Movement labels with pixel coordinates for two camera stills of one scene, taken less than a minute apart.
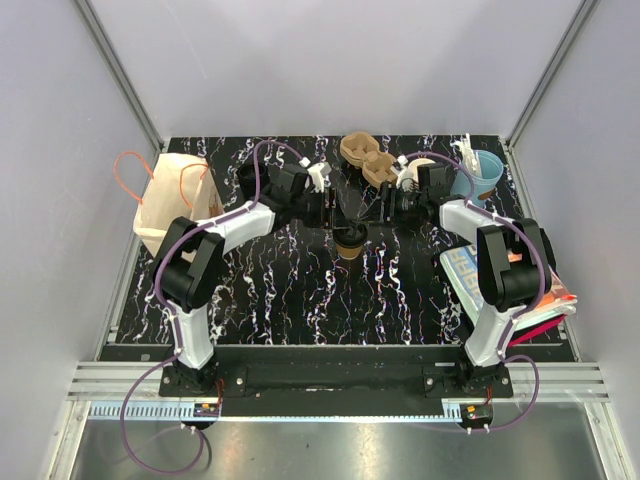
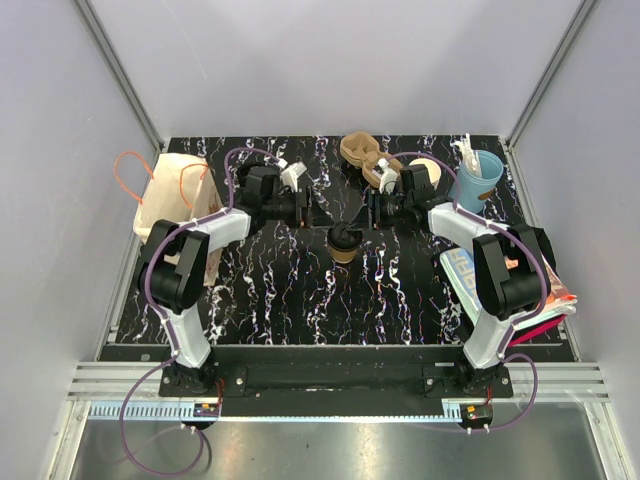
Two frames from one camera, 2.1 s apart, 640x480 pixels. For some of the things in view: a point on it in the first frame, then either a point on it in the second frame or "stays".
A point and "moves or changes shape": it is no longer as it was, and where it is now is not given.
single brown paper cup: x=349 y=253 moves or changes shape
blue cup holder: x=491 y=168 stays
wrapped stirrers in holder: x=468 y=155 stays
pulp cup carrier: x=362 y=150 stays
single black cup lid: x=350 y=235 moves or changes shape
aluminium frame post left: x=119 y=74 stays
